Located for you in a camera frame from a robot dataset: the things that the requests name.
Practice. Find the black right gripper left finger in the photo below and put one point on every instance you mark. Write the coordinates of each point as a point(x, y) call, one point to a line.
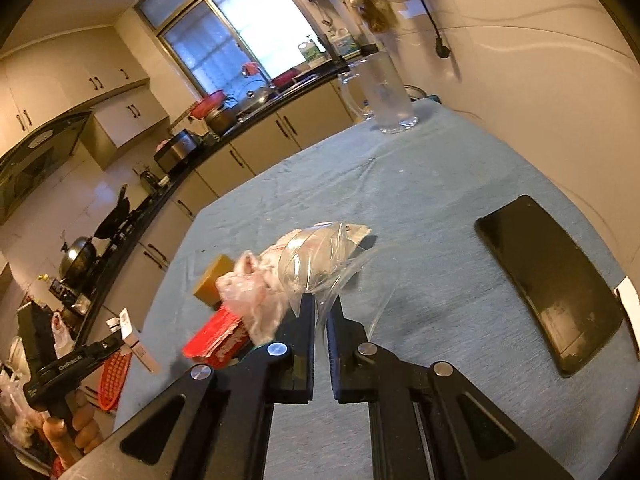
point(213, 424)

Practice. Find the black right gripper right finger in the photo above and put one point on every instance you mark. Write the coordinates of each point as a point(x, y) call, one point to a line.
point(428, 422)

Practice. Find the clear plastic wrapper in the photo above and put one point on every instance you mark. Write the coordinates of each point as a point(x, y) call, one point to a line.
point(344, 261)

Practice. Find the person's left hand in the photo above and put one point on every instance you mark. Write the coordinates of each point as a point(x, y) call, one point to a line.
point(80, 437)

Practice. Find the red plastic mesh basket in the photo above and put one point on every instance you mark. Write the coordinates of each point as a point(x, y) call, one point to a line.
point(113, 376)

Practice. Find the red paper packet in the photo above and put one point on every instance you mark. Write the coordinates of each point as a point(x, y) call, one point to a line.
point(219, 341)

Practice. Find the small white carton box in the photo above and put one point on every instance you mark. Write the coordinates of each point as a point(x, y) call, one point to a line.
point(133, 341)

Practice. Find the pink crumpled plastic bag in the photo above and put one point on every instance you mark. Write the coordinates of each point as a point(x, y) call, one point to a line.
point(253, 291)

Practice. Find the steel lidded pot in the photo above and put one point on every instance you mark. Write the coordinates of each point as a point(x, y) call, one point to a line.
point(77, 261)

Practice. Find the blue-grey tablecloth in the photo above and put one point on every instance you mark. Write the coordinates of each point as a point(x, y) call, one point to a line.
point(420, 192)

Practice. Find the black wok pan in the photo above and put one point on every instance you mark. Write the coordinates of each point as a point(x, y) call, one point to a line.
point(109, 227)

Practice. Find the black range hood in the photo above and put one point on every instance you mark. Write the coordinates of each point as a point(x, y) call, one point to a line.
point(29, 163)

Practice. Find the silver rice cooker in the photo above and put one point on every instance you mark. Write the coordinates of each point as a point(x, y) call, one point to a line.
point(172, 153)

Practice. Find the red plastic basin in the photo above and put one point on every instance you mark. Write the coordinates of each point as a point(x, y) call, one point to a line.
point(214, 100)

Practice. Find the glass pot lid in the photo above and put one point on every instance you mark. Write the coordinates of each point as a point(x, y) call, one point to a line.
point(254, 99)

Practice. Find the clear glass pitcher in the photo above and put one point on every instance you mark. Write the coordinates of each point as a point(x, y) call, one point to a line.
point(379, 82)

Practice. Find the green label detergent bottle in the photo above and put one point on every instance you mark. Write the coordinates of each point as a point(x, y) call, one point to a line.
point(312, 55)

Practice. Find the black power cable plug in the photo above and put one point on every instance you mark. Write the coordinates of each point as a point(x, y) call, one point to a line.
point(441, 49)

